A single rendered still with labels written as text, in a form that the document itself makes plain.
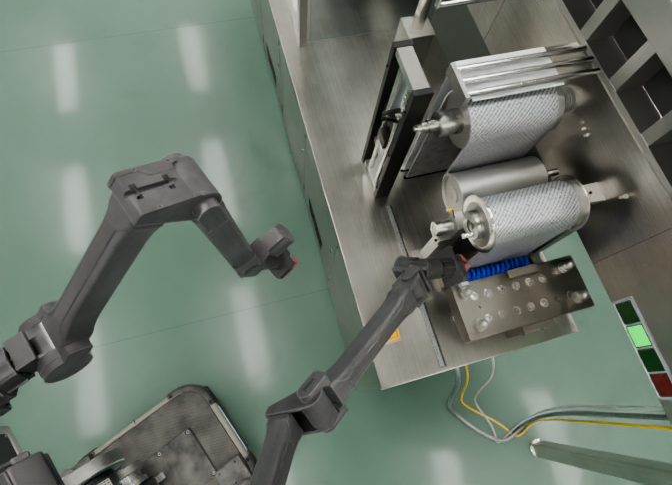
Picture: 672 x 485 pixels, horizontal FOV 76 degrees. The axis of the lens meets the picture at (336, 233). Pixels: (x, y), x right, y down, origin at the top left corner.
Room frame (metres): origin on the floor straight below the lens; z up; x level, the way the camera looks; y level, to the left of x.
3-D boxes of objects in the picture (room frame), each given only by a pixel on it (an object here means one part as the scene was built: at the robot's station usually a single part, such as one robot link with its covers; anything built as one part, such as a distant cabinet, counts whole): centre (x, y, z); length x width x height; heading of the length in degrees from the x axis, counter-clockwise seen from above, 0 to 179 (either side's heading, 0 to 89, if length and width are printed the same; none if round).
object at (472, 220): (0.48, -0.33, 1.25); 0.07 x 0.02 x 0.07; 28
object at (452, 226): (0.50, -0.29, 1.05); 0.06 x 0.05 x 0.31; 118
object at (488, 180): (0.65, -0.40, 1.17); 0.26 x 0.12 x 0.12; 118
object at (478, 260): (0.49, -0.48, 1.11); 0.23 x 0.01 x 0.18; 118
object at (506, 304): (0.40, -0.57, 1.00); 0.40 x 0.16 x 0.06; 118
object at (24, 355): (-0.01, 0.43, 1.43); 0.10 x 0.05 x 0.09; 140
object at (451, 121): (0.70, -0.21, 1.33); 0.06 x 0.06 x 0.06; 28
